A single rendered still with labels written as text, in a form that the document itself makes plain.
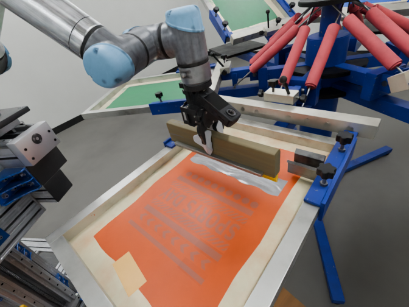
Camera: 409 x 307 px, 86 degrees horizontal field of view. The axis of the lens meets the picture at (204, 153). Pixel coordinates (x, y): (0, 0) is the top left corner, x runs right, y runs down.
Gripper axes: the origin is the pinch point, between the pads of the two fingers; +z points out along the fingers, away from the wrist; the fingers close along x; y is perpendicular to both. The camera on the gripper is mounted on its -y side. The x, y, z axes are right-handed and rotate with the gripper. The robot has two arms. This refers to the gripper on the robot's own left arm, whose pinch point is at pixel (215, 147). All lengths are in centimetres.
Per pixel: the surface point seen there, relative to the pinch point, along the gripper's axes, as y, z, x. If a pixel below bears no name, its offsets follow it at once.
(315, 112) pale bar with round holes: -15.8, 4.6, -37.4
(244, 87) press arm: 37, 16, -74
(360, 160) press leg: -28, 103, -143
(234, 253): -17.3, 13.4, 18.7
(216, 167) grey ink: 4.9, 12.9, -3.4
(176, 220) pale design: 1.9, 13.5, 20.0
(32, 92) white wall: 380, 41, -25
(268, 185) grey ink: -14.3, 13.0, -4.7
